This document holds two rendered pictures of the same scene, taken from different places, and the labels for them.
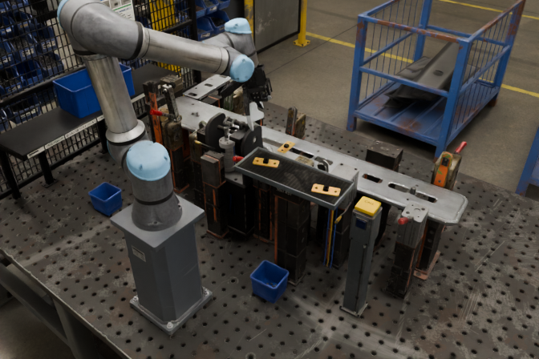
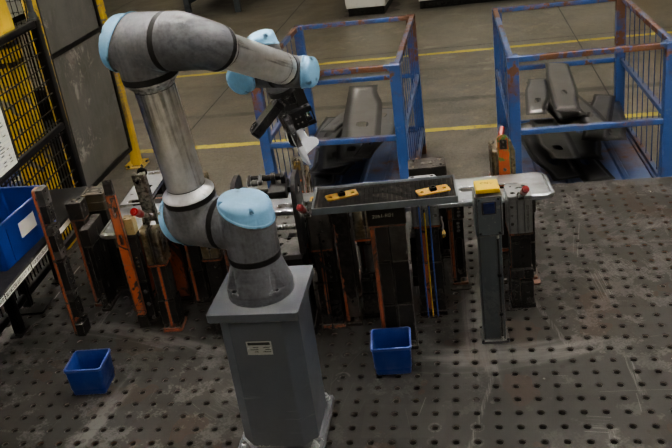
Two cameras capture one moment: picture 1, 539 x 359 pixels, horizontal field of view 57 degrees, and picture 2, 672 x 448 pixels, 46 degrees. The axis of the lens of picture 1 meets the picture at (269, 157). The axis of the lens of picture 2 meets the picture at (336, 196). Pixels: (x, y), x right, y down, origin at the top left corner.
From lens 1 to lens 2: 0.93 m
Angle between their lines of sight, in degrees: 26
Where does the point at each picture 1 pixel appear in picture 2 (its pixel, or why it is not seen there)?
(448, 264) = (549, 262)
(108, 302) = not seen: outside the picture
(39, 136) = not seen: outside the picture
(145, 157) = (247, 201)
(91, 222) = (87, 410)
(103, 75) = (172, 110)
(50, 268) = not seen: outside the picture
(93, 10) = (176, 14)
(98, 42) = (196, 49)
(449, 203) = (533, 181)
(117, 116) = (189, 166)
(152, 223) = (274, 291)
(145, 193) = (259, 249)
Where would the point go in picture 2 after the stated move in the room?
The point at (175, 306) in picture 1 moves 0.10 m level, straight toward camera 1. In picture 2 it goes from (315, 413) to (346, 430)
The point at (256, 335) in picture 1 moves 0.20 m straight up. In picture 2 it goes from (420, 407) to (413, 340)
